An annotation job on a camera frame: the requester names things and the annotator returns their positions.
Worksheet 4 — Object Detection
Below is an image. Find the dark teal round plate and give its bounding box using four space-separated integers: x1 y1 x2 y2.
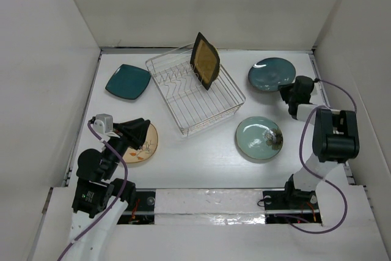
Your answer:
248 57 296 92

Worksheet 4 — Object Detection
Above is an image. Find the wire dish rack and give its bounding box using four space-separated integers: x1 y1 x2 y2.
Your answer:
145 43 246 136

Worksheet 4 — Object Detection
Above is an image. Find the teal square plate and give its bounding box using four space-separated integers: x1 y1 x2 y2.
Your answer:
105 64 151 100

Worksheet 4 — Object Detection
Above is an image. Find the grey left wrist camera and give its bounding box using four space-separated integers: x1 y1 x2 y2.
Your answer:
90 114 115 136

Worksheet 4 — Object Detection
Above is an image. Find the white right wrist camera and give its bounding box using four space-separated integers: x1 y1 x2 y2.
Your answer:
311 81 319 96

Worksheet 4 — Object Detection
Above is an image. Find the beige round leaf plate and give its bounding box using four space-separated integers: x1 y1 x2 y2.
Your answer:
123 123 159 164

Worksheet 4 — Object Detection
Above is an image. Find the round woven bamboo plate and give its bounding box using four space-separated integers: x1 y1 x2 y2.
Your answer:
213 46 221 80

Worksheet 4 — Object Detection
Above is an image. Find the black and amber square plate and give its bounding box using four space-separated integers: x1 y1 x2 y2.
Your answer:
190 32 217 90

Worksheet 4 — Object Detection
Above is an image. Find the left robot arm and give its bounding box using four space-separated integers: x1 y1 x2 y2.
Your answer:
58 114 150 260

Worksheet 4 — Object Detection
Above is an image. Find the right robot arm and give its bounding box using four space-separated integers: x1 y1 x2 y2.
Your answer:
278 76 360 208

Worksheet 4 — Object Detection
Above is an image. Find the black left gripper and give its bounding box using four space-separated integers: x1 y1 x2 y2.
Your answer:
103 116 150 178

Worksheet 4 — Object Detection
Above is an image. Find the light green flower plate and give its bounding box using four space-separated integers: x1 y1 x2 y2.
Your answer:
235 116 283 160

